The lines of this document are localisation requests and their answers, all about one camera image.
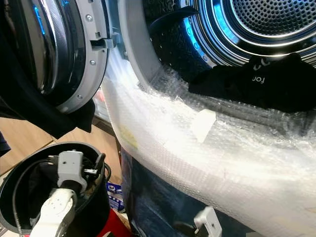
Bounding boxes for black garment with white print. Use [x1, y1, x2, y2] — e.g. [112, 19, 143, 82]
[188, 52, 316, 113]

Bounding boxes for blue and white package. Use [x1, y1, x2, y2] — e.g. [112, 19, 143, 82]
[106, 181, 127, 214]

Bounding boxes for red stool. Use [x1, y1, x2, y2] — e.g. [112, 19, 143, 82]
[96, 209, 133, 237]

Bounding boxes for clear bubble wrap sheet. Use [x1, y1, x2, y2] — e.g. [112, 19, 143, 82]
[103, 48, 316, 237]

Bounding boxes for wooden cabinet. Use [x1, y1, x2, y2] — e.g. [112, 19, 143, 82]
[0, 115, 104, 174]

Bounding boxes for black round laundry bucket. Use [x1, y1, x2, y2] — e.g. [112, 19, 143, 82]
[0, 141, 112, 237]

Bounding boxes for dark navy cloth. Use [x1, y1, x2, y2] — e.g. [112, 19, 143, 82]
[0, 132, 12, 157]

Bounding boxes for black hanging garment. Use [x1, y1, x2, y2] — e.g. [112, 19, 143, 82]
[0, 0, 96, 140]

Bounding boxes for white foam piece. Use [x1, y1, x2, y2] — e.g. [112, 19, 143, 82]
[191, 109, 217, 144]

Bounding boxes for round chrome washer door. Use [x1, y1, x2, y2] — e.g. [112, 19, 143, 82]
[25, 0, 120, 115]

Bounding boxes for grey washer door seal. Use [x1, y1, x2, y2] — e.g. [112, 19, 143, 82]
[118, 0, 191, 93]

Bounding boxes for perforated steel washer drum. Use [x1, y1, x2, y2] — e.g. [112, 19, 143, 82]
[142, 0, 316, 69]

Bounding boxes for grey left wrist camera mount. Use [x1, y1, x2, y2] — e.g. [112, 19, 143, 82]
[57, 151, 84, 181]

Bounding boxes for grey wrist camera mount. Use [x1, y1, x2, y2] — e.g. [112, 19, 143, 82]
[57, 151, 84, 181]
[194, 206, 223, 237]

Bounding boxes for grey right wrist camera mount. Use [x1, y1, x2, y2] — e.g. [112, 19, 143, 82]
[194, 206, 223, 237]

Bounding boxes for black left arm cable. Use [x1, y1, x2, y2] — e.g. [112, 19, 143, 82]
[11, 157, 60, 236]

